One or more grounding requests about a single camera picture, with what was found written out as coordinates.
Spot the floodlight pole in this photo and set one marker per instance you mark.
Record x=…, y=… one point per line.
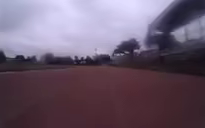
x=96, y=52

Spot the dark tree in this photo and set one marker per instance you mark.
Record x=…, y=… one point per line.
x=127, y=46

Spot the red running track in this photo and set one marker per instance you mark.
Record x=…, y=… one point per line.
x=100, y=96

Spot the row of distant trees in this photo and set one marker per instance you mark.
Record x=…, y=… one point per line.
x=56, y=60

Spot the dark fence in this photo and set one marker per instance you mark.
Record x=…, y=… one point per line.
x=170, y=61

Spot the grass field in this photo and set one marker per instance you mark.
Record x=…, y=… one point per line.
x=23, y=67

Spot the grandstand building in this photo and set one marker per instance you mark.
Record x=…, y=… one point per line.
x=183, y=25

